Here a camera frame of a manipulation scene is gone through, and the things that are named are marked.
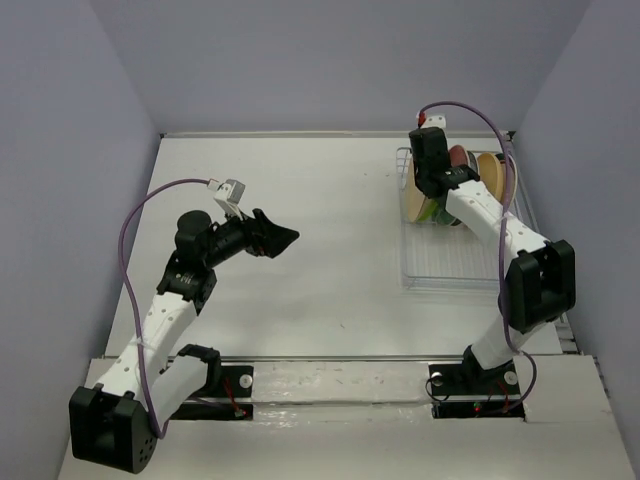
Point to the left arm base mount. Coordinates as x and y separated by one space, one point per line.
229 400

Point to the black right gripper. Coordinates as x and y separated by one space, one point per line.
416 167

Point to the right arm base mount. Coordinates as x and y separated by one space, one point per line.
495 394

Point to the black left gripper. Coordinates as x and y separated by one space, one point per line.
270 240

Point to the red plate with teal flower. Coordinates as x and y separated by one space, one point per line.
458 156

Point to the plain beige plate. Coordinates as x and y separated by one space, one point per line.
492 173

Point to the white wire dish rack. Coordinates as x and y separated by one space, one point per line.
437 256

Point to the beige bird pattern plate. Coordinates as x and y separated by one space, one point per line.
414 198

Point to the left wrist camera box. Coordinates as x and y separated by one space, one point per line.
228 195

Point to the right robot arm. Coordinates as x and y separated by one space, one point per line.
537 282

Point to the green red rimmed white plate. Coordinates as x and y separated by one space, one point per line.
510 177

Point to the lime green plate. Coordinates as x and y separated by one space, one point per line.
427 210

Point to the teal rimmed Hao Wei plate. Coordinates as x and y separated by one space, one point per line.
442 218

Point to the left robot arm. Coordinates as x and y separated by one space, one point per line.
118 421

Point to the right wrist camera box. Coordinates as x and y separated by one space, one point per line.
432 120

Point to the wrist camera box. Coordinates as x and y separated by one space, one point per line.
228 195
432 120

